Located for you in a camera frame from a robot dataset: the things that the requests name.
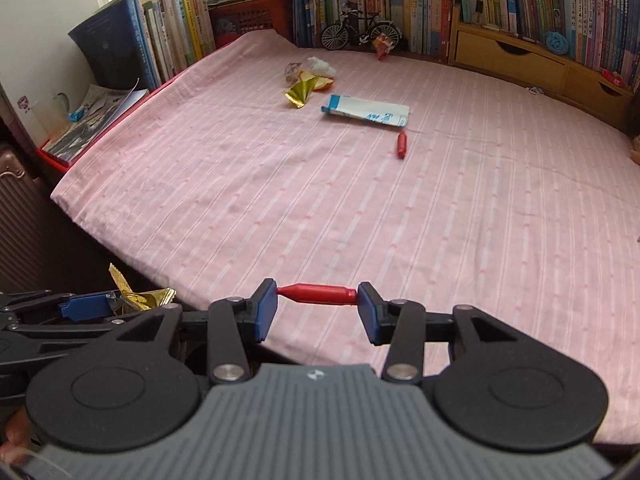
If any row of books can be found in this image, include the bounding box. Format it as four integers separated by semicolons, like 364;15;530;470
293;0;639;91
68;0;216;91

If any stack of magazines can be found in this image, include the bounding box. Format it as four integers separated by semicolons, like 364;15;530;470
43;80;149;164

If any brown ribbed suitcase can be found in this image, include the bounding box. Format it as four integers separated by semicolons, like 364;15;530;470
1;144;73;292

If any back row of books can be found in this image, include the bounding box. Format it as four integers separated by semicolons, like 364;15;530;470
293;0;639;91

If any white blue paper bag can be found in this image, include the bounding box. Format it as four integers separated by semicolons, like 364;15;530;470
321;94;410;128

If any red plastic crate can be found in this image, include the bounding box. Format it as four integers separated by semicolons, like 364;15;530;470
209;0;293;48

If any miniature black bicycle model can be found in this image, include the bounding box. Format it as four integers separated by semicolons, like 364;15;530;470
320;6;402;51

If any blue rolled towel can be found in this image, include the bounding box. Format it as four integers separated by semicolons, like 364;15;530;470
544;30;570;56

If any orange peel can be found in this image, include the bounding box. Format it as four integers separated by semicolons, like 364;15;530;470
299;70;334;91

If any pink striped tablecloth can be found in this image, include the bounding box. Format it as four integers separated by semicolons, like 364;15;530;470
52;30;639;444

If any left row of books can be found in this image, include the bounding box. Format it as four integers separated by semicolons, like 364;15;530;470
68;0;216;91

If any gold foil wrapper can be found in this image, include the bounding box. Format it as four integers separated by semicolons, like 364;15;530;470
108;263;177;311

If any doll with brown hair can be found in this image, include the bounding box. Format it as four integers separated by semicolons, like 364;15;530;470
629;136;640;166

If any small red snack packet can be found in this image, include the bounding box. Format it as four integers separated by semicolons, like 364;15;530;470
372;34;395;61

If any white crumpled tissue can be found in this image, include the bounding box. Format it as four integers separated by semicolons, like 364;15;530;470
305;56;336;78

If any small clear crumpled wrapper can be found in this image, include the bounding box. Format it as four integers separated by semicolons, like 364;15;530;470
284;63;302;84

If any wooden drawer organizer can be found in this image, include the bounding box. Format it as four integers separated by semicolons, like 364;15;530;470
448;6;632;130

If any small gold foil piece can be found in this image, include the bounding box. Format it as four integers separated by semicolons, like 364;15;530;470
284;77;317;108

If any person left hand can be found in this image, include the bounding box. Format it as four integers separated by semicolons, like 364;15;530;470
1;406;32;465

